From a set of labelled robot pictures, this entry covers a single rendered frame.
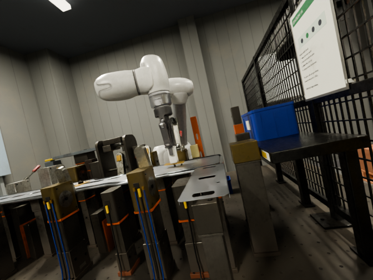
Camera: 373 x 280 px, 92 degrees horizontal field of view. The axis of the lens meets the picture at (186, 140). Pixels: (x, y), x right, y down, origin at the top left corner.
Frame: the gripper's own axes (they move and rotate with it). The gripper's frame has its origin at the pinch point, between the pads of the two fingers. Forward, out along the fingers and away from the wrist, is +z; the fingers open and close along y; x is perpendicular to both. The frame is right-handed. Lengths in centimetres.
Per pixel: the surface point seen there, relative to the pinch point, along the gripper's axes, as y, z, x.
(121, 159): -13.2, -1.4, -31.7
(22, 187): -16, 3, -102
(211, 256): 40.2, 16.4, 14.2
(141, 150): 18.2, -5.4, -4.8
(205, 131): -256, -2, -3
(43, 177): -12, -1, -80
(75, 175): -12, 2, -60
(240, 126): -13.7, -5.0, 30.7
